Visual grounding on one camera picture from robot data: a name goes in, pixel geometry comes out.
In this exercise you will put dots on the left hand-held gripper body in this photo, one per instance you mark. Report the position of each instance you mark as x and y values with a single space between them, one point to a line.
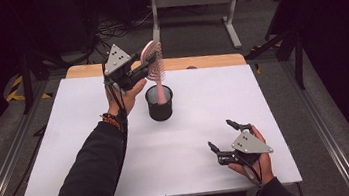
117 59

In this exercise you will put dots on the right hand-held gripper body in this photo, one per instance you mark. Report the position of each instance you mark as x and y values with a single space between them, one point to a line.
248 144

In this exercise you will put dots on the pink hairbrush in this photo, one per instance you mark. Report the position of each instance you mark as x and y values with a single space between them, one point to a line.
160 91

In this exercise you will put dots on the black mesh pen holder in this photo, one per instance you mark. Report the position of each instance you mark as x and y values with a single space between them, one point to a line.
161 113

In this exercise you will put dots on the person's right hand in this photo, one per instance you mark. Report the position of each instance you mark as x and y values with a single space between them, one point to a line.
265 167

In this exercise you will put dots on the person's left hand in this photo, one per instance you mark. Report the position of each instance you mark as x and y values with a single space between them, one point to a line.
125 100

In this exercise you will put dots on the white table mat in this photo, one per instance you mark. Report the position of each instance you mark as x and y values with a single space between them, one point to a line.
184 137

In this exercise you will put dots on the yellow black hazard tape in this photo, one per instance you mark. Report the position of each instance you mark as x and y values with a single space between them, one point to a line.
258 69
14 94

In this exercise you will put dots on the black metal stand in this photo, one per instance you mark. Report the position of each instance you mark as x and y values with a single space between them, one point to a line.
26 86
299 62

